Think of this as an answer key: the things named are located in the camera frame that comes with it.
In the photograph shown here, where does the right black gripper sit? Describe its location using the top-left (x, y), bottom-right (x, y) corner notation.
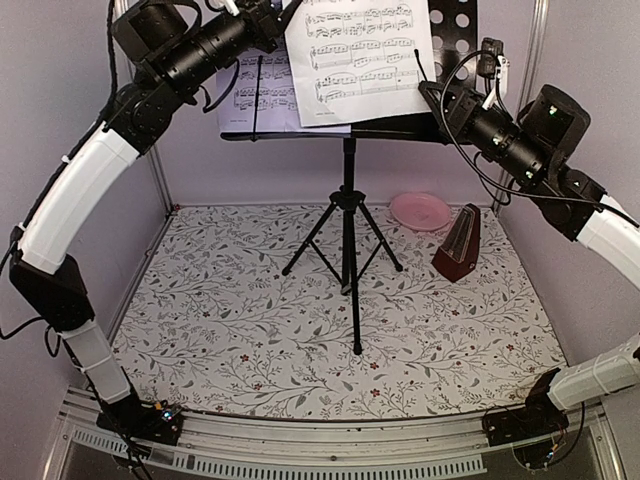
top-left (419, 80), bottom-right (549, 186)

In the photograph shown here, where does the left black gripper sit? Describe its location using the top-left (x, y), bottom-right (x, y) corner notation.
top-left (160, 0), bottom-right (298, 93)

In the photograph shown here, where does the purple sheet music paper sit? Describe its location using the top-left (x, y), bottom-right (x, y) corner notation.
top-left (215, 45), bottom-right (351, 135)

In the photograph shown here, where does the black perforated music stand desk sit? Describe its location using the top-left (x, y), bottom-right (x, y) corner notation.
top-left (218, 1), bottom-right (477, 137)

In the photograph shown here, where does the white sheet music paper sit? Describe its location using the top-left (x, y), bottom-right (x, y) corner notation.
top-left (285, 0), bottom-right (436, 127)

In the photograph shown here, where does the dark red metronome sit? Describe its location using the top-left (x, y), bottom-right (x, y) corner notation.
top-left (432, 203), bottom-right (481, 283)

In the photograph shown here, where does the black folding tripod stand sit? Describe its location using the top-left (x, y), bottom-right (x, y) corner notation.
top-left (282, 138), bottom-right (404, 355)

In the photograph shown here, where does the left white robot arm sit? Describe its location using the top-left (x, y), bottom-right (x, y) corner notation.
top-left (7, 1), bottom-right (298, 434)

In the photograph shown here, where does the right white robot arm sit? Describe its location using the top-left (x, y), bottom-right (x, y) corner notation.
top-left (418, 81), bottom-right (639, 436)

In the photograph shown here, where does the pink plastic plate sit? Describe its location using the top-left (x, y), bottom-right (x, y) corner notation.
top-left (389, 193), bottom-right (451, 232)

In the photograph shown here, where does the floral patterned table mat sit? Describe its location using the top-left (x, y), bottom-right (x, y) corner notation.
top-left (113, 205), bottom-right (565, 420)

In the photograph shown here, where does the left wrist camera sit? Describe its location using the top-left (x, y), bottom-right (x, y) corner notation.
top-left (204, 0), bottom-right (240, 16)

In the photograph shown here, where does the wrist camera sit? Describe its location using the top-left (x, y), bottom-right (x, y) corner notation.
top-left (476, 37), bottom-right (510, 111)
top-left (204, 0), bottom-right (240, 16)

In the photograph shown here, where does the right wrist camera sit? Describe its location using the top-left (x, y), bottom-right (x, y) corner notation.
top-left (476, 37), bottom-right (510, 111)

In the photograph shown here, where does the left aluminium frame post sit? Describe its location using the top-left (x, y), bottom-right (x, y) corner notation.
top-left (114, 0), bottom-right (174, 215)

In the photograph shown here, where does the aluminium frame post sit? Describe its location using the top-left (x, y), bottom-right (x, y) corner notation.
top-left (114, 0), bottom-right (174, 215)
top-left (492, 0), bottom-right (551, 211)

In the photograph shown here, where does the right aluminium frame post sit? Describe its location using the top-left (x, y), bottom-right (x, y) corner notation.
top-left (492, 0), bottom-right (551, 211)

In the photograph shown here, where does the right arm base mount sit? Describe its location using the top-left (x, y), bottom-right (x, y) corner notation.
top-left (481, 368), bottom-right (569, 446)

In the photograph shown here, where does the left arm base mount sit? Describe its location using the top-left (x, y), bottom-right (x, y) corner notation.
top-left (96, 394), bottom-right (184, 446)

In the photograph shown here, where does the front aluminium rail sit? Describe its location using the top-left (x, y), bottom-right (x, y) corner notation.
top-left (43, 389), bottom-right (631, 479)

